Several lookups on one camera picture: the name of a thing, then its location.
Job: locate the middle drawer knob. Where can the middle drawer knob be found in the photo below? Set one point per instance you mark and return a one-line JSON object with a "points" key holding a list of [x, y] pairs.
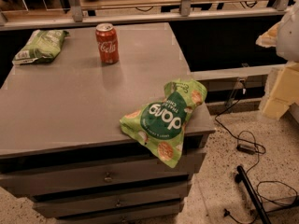
{"points": [[118, 204]]}

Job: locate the top drawer knob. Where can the top drawer knob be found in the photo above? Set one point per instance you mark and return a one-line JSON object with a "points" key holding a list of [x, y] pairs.
{"points": [[108, 178]]}

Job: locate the green dang chip bag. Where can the green dang chip bag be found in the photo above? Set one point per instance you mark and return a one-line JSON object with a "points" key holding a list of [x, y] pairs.
{"points": [[160, 126]]}

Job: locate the black stand leg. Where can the black stand leg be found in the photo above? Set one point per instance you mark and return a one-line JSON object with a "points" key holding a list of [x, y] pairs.
{"points": [[242, 177]]}

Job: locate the drawer knob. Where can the drawer knob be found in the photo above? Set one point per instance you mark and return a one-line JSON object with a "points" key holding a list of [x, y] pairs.
{"points": [[108, 178], [118, 204]]}

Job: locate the black power adapter with cable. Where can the black power adapter with cable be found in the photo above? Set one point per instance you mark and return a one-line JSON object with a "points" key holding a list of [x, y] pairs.
{"points": [[245, 141]]}

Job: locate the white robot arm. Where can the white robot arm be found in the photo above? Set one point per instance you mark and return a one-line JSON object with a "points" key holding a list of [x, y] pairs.
{"points": [[288, 37]]}

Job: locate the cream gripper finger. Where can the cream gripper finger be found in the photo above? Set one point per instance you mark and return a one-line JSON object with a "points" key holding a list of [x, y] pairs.
{"points": [[269, 38], [281, 91]]}

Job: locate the red coke can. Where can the red coke can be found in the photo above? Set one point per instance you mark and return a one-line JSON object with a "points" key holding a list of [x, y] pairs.
{"points": [[107, 41]]}

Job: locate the grey drawer cabinet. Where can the grey drawer cabinet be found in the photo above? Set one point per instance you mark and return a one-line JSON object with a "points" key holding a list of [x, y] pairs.
{"points": [[60, 130]]}

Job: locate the green jalapeno chip bag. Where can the green jalapeno chip bag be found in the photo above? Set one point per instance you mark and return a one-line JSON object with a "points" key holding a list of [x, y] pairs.
{"points": [[43, 46]]}

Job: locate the metal railing frame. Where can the metal railing frame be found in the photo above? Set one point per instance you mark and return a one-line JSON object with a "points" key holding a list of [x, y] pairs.
{"points": [[47, 14]]}

